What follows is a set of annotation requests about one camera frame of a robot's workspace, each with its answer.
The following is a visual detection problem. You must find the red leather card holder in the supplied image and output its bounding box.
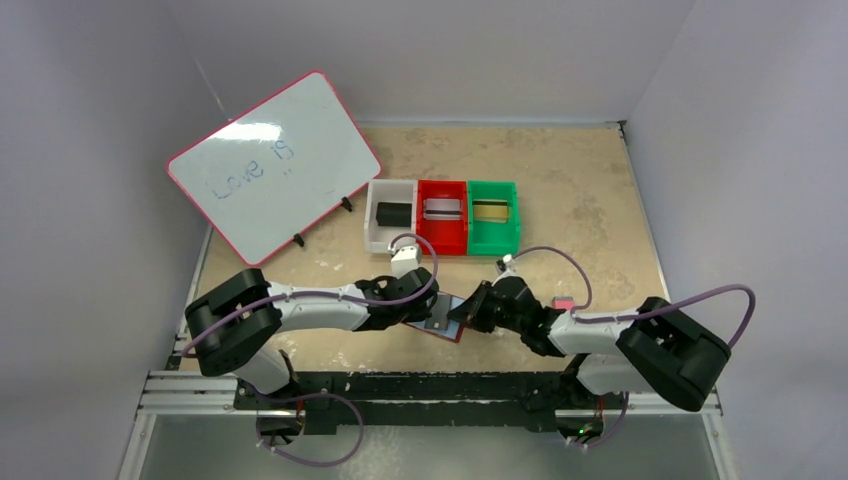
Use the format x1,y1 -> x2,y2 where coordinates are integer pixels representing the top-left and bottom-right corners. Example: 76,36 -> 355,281
406,292 -> 464,343

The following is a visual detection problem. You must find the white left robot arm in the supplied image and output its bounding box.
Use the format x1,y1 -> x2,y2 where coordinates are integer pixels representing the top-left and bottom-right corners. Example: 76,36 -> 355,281
181,267 -> 439,394

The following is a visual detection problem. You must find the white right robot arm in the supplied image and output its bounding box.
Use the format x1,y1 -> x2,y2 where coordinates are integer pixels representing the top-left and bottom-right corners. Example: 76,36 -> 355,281
447,276 -> 735,412

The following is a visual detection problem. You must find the black card in bin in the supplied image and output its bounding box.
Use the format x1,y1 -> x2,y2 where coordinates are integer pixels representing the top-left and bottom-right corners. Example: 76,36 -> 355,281
375,202 -> 413,228

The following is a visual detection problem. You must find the gold card in bin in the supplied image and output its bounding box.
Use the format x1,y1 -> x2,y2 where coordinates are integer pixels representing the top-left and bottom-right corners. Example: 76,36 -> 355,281
471,199 -> 510,223

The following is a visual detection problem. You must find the pink grey eraser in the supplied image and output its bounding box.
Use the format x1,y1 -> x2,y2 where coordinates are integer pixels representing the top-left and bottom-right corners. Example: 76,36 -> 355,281
551,296 -> 575,310

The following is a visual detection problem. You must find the white plastic bin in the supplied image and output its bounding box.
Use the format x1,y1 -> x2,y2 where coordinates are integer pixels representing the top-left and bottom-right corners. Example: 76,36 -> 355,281
363,179 -> 418,254

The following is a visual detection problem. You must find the green plastic bin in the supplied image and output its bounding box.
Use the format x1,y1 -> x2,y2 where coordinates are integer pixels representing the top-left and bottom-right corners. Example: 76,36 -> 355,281
467,181 -> 521,256

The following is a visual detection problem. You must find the red plastic bin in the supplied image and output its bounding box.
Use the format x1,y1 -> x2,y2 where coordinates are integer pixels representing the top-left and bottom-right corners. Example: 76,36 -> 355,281
416,180 -> 469,256

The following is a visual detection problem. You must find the pink framed whiteboard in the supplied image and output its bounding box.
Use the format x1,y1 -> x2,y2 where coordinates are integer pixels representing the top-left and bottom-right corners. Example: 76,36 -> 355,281
166,71 -> 382,266

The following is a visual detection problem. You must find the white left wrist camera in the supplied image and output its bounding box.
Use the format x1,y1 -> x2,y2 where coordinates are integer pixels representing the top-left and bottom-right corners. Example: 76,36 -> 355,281
390,244 -> 422,278

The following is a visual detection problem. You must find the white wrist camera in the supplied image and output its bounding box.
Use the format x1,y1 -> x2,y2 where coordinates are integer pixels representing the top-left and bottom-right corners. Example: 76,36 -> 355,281
390,244 -> 422,278
496,254 -> 516,276

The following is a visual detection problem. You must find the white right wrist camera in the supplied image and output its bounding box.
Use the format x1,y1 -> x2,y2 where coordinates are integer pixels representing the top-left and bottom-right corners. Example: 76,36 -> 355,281
496,254 -> 516,276

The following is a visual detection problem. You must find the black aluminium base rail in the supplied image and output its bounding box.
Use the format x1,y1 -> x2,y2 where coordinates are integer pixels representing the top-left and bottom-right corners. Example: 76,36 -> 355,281
135,368 -> 723,439

